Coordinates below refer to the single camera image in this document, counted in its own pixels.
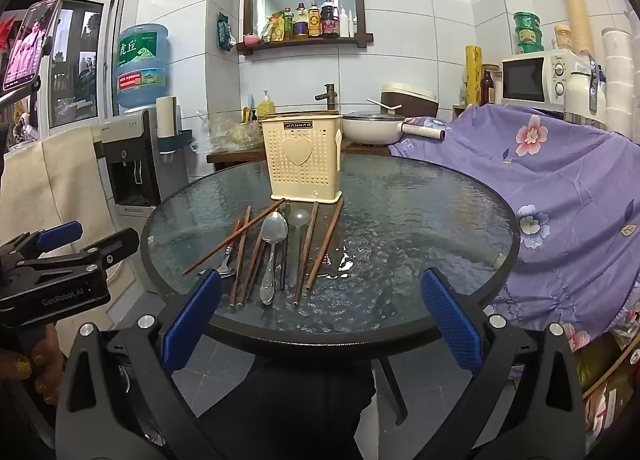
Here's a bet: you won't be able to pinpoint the yellow plastic wrap roll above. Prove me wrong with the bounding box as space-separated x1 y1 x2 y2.
465 45 484 107

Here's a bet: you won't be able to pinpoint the stack of white disposable bowls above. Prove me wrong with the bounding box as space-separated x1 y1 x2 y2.
601 27 640 133

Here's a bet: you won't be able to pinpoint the beige cloth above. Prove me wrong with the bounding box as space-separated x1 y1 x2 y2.
0 126 109 263

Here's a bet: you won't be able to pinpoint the tall stack of paper cups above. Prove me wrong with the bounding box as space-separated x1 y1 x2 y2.
552 0 597 57

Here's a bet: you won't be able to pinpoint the person's black trousers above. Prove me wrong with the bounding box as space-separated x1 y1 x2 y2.
199 357 377 460

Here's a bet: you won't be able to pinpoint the person's left hand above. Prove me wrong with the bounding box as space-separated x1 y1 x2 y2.
0 342 67 407

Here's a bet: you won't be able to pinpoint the brown glass bottle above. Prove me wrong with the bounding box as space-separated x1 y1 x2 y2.
480 68 496 106

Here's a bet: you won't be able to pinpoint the metal fork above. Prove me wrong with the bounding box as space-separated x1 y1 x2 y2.
199 244 237 279

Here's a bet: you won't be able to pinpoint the dark soy sauce bottle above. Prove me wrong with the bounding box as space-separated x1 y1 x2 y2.
320 0 340 38

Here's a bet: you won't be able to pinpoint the black chopstick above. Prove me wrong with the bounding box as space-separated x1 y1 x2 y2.
279 201 292 291

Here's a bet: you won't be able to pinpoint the yellow seasoning packet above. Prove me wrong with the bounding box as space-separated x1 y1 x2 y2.
260 12 287 42

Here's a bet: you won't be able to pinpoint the blue water jug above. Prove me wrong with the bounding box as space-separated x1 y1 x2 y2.
115 23 170 111

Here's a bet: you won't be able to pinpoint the white electric kettle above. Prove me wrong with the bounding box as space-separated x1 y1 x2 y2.
564 57 609 128

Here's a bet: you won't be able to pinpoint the metal spoon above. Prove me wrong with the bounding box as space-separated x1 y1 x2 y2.
259 211 290 305

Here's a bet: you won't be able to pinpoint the white pan with glass lid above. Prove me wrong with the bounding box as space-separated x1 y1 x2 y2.
342 111 447 147

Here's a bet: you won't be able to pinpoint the white paper cup sleeve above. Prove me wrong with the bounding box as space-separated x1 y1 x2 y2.
156 95 182 139

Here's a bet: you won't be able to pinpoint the green packet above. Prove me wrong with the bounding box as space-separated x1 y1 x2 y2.
216 12 236 52

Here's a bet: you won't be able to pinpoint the bronze faucet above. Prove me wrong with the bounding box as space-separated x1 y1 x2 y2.
314 84 339 114

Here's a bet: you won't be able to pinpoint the purple floral cloth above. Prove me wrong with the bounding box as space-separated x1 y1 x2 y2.
389 104 640 356

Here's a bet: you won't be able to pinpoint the dark wooden framed shelf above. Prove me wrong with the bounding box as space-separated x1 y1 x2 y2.
237 0 375 57

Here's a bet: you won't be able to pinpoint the brown and white rice cooker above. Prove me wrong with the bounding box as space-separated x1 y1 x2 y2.
380 82 439 119

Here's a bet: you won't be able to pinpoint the teal wall holder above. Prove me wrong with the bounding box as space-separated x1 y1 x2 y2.
159 128 194 154

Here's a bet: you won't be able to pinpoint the clear plastic bags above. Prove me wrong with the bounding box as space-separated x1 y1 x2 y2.
192 111 264 154

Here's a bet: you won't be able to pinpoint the water dispenser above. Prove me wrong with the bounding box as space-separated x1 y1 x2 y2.
94 107 199 217

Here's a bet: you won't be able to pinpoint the white microwave oven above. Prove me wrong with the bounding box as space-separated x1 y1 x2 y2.
501 49 576 108

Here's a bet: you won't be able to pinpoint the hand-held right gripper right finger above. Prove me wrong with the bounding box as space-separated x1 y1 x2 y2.
420 267 589 460

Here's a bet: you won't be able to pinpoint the bunch of wooden chopsticks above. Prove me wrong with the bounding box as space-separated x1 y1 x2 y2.
182 196 346 311

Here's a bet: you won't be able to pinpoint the cream perforated utensil holder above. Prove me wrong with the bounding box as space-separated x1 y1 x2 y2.
261 114 346 204

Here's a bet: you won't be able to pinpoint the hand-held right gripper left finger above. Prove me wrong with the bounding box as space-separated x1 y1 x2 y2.
47 269 223 460

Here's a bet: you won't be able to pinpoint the wooden-handled spoon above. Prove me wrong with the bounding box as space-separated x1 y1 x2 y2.
289 207 313 293

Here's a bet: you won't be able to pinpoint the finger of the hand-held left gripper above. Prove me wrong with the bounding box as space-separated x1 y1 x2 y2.
0 221 84 268
15 228 141 286

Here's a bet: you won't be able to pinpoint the purple-label bottle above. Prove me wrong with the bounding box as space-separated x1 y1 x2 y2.
293 2 309 39

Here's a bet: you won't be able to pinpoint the round glass table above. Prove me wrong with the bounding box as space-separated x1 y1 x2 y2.
141 154 521 426

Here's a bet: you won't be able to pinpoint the window with white frame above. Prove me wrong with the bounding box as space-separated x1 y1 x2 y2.
46 0 124 130

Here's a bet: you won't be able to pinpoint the smartphone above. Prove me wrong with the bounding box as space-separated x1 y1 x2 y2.
2 0 61 93

